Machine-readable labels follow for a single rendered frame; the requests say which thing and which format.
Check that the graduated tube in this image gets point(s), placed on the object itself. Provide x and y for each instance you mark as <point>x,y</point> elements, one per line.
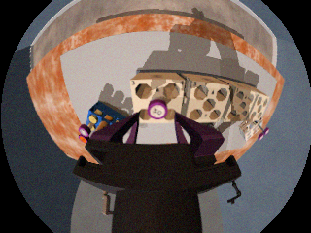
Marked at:
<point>104,123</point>

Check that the white sample tube with magenta cap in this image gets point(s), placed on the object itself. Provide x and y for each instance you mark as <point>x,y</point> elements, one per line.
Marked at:
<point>157,108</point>

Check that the white sample tube with purple cap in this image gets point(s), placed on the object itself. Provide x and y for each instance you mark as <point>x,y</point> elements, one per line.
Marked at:
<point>262,127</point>

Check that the conical centrifuge tube with orange liquid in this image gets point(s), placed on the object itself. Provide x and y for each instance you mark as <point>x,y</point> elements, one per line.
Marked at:
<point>83,138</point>

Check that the plastic tube with dark red cap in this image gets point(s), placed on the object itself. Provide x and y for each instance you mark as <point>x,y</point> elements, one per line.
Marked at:
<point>85,129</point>

